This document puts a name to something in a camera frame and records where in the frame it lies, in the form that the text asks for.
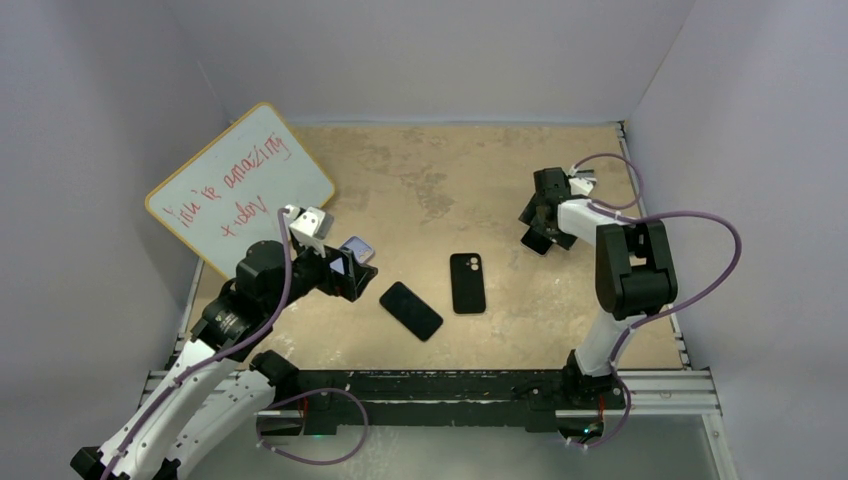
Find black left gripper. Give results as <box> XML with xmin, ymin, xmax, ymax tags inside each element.
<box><xmin>267</xmin><ymin>237</ymin><xmax>376</xmax><ymax>315</ymax></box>

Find silver-edged smartphone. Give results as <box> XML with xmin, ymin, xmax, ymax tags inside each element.
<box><xmin>521</xmin><ymin>228</ymin><xmax>554</xmax><ymax>256</ymax></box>

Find lavender phone case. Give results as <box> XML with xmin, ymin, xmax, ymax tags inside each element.
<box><xmin>342</xmin><ymin>236</ymin><xmax>375</xmax><ymax>265</ymax></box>

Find black smartphone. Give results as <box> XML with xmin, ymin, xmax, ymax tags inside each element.
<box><xmin>378</xmin><ymin>281</ymin><xmax>444</xmax><ymax>342</ymax></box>

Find black phone case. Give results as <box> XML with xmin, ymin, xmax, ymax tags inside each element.
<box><xmin>449</xmin><ymin>253</ymin><xmax>487</xmax><ymax>315</ymax></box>

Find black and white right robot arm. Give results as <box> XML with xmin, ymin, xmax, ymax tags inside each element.
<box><xmin>519</xmin><ymin>168</ymin><xmax>678</xmax><ymax>407</ymax></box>

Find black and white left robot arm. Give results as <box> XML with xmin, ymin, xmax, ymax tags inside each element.
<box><xmin>70</xmin><ymin>241</ymin><xmax>378</xmax><ymax>479</ymax></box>

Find whiteboard with red writing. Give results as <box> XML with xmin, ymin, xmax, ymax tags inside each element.
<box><xmin>145</xmin><ymin>102</ymin><xmax>335</xmax><ymax>278</ymax></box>

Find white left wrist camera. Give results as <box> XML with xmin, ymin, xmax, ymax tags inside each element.
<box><xmin>285</xmin><ymin>205</ymin><xmax>334</xmax><ymax>258</ymax></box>

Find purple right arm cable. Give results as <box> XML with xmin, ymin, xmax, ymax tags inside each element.
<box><xmin>573</xmin><ymin>152</ymin><xmax>743</xmax><ymax>452</ymax></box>

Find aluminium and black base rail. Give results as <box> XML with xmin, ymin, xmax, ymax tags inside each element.
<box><xmin>254</xmin><ymin>369</ymin><xmax>719</xmax><ymax>442</ymax></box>

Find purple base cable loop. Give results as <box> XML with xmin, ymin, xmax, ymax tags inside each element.
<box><xmin>256</xmin><ymin>388</ymin><xmax>370</xmax><ymax>467</ymax></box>

